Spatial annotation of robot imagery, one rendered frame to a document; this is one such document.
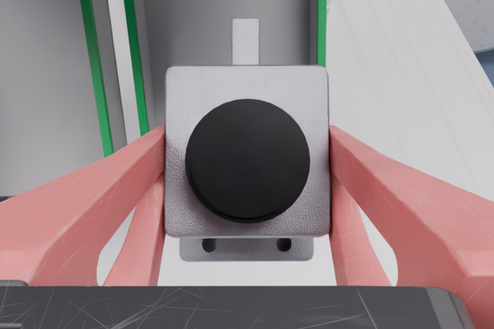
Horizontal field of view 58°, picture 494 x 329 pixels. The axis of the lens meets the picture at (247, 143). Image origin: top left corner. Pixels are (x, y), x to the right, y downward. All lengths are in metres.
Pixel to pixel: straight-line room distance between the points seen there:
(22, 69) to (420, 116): 0.42
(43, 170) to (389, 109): 0.38
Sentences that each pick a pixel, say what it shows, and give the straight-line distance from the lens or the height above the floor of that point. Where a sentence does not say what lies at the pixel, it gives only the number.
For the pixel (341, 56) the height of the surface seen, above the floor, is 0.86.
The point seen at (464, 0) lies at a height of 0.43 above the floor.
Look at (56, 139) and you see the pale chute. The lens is 0.37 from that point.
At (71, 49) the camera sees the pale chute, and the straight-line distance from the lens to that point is 0.35.
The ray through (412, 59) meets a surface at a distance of 0.61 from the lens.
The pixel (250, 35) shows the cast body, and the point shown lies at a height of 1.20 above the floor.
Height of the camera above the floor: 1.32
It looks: 63 degrees down
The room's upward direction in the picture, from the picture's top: 2 degrees counter-clockwise
